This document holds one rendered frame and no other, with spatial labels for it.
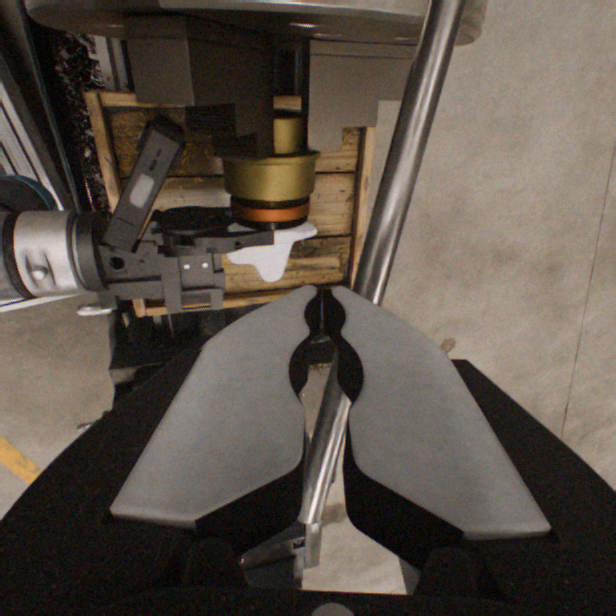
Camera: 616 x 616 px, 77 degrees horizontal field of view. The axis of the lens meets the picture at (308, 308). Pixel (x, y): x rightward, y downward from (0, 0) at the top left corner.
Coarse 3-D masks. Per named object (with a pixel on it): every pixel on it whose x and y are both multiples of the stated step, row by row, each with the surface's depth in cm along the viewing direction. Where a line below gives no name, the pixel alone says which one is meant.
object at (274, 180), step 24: (288, 120) 31; (288, 144) 32; (240, 168) 32; (264, 168) 31; (288, 168) 32; (312, 168) 34; (240, 192) 33; (264, 192) 32; (288, 192) 33; (312, 192) 35; (240, 216) 35; (264, 216) 34; (288, 216) 34
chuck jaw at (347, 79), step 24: (312, 48) 29; (336, 48) 30; (360, 48) 30; (384, 48) 30; (408, 48) 31; (312, 72) 30; (336, 72) 31; (360, 72) 31; (384, 72) 31; (408, 72) 32; (312, 96) 31; (336, 96) 31; (360, 96) 32; (384, 96) 32; (312, 120) 32; (336, 120) 32; (360, 120) 33; (312, 144) 33; (336, 144) 33
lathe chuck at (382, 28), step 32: (32, 0) 20; (64, 0) 19; (96, 0) 18; (160, 0) 17; (192, 0) 17; (224, 0) 17; (256, 0) 17; (288, 0) 17; (320, 0) 17; (352, 0) 17; (384, 0) 18; (416, 0) 18; (480, 0) 22; (96, 32) 30; (288, 32) 25; (320, 32) 25; (352, 32) 24; (384, 32) 23; (416, 32) 23; (480, 32) 24
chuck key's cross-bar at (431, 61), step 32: (448, 0) 12; (448, 32) 12; (416, 64) 13; (448, 64) 13; (416, 96) 12; (416, 128) 13; (416, 160) 13; (384, 192) 13; (384, 224) 13; (384, 256) 13; (352, 288) 14; (384, 288) 14; (320, 416) 14; (320, 448) 14; (320, 480) 14; (320, 512) 15
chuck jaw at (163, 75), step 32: (128, 0) 18; (128, 32) 20; (160, 32) 19; (192, 32) 19; (224, 32) 22; (256, 32) 25; (160, 64) 20; (192, 64) 20; (224, 64) 23; (256, 64) 26; (160, 96) 21; (192, 96) 20; (224, 96) 23; (256, 96) 27; (192, 128) 26; (224, 128) 25; (256, 128) 28; (256, 160) 29
